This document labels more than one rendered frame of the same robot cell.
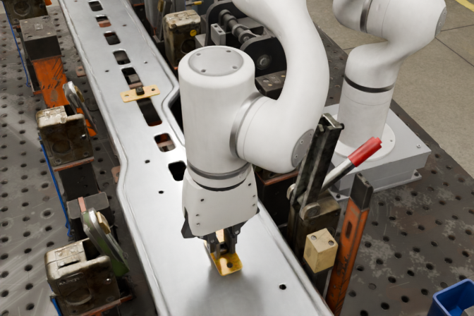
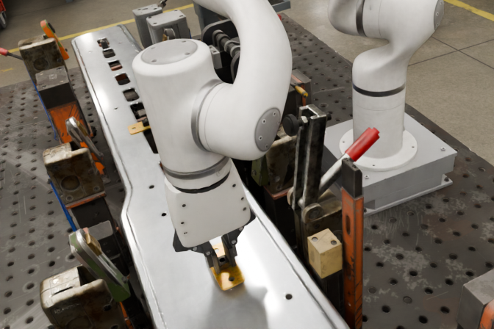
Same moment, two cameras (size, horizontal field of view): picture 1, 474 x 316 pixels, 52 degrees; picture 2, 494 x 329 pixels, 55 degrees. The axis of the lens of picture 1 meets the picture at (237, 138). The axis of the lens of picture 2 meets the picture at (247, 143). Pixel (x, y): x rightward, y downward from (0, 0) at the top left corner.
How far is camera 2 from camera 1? 12 cm
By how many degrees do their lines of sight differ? 7
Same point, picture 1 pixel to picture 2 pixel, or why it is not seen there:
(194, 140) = (159, 137)
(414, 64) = (445, 81)
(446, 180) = (479, 182)
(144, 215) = (146, 238)
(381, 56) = (384, 56)
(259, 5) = not seen: outside the picture
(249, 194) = (236, 196)
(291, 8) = not seen: outside the picture
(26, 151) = (53, 199)
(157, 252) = (158, 274)
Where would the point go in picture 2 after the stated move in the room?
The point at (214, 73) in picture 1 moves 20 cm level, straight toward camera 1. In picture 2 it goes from (165, 62) to (137, 193)
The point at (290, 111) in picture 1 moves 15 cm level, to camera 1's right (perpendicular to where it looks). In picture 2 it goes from (245, 88) to (403, 70)
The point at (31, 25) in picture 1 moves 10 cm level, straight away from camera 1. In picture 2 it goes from (45, 76) to (43, 63)
